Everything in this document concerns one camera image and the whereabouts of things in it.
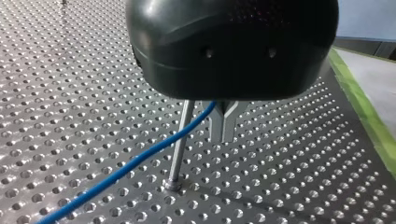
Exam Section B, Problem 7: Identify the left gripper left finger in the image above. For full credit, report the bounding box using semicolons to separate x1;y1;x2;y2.
201;99;226;144

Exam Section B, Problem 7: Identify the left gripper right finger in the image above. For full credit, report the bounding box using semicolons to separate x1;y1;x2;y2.
222;99;249;144

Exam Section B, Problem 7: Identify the blue cable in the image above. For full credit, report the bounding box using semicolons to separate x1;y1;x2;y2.
35;100;218;224

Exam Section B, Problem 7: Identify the metal post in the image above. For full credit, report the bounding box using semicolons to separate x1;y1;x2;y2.
163;99;196;192

